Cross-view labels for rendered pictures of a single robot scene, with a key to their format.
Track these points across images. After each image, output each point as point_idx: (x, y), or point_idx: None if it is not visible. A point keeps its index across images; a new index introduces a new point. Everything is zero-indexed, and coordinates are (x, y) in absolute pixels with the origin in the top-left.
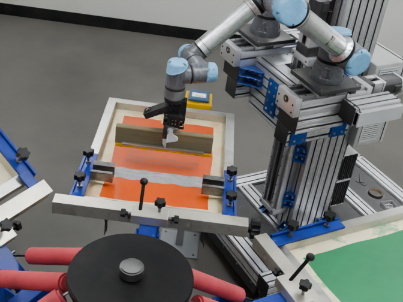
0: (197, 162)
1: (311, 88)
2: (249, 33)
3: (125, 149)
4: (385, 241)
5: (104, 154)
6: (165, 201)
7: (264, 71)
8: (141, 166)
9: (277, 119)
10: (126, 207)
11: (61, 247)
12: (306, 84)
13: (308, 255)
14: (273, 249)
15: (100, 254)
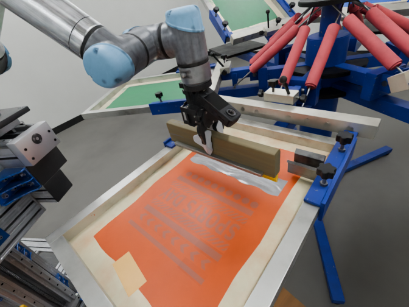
0: (176, 179)
1: (16, 117)
2: None
3: (248, 227)
4: (138, 105)
5: (285, 225)
6: (269, 79)
7: None
8: (243, 188)
9: (14, 225)
10: (297, 108)
11: (373, 36)
12: (6, 123)
13: (213, 52)
14: (212, 84)
15: None
